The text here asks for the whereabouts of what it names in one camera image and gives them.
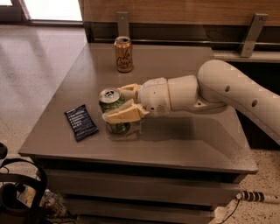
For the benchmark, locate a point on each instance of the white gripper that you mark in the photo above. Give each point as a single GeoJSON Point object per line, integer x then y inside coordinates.
{"type": "Point", "coordinates": [153, 95]}

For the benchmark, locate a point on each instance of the green LaCroix can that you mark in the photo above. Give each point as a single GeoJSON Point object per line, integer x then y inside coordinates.
{"type": "Point", "coordinates": [111, 98]}

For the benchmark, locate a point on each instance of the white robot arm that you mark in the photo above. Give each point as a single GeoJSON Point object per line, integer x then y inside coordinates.
{"type": "Point", "coordinates": [216, 85]}

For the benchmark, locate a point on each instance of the blue RXBAR blueberry wrapper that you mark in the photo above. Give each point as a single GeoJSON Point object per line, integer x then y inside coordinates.
{"type": "Point", "coordinates": [81, 122]}

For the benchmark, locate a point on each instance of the orange LaCroix can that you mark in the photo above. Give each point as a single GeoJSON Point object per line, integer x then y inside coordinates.
{"type": "Point", "coordinates": [123, 54]}

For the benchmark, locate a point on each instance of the grey drawer cabinet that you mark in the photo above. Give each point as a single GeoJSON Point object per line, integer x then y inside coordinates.
{"type": "Point", "coordinates": [166, 170]}

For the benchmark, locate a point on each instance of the black headphones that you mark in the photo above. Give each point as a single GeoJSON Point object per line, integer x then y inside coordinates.
{"type": "Point", "coordinates": [12, 210]}

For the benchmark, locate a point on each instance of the white power strip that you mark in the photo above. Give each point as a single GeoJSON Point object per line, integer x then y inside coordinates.
{"type": "Point", "coordinates": [258, 197]}

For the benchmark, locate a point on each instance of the left metal wall bracket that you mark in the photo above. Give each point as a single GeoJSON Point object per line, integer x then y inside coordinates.
{"type": "Point", "coordinates": [123, 24]}

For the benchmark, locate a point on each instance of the metal wall bracket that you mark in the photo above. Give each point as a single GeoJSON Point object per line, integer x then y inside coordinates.
{"type": "Point", "coordinates": [248, 44]}
{"type": "Point", "coordinates": [123, 24]}

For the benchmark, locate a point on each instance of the right metal wall bracket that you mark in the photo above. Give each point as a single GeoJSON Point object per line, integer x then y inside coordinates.
{"type": "Point", "coordinates": [248, 44]}

